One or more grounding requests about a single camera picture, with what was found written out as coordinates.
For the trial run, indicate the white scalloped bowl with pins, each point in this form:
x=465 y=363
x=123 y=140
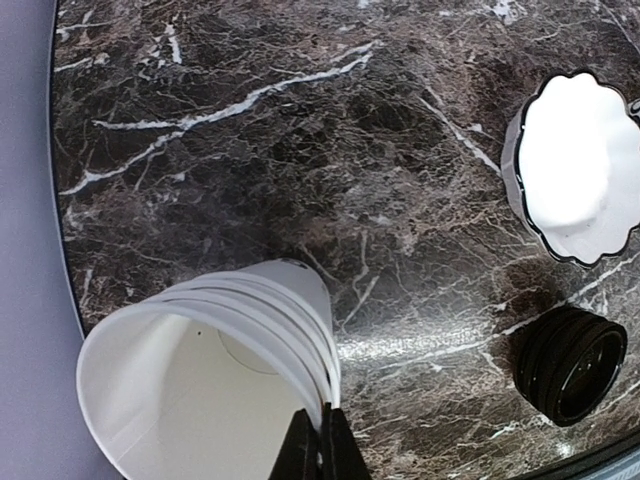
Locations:
x=570 y=166

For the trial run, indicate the stack of black lids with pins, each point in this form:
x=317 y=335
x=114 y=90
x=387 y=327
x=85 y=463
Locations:
x=567 y=361

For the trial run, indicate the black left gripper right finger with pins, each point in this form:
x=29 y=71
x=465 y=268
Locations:
x=341 y=457

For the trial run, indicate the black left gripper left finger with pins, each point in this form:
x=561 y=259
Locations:
x=298 y=456

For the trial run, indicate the white paper coffee cup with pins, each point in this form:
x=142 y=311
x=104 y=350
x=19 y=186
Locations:
x=175 y=392

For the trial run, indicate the stack of white paper cups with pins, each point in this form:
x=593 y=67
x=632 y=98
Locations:
x=292 y=287

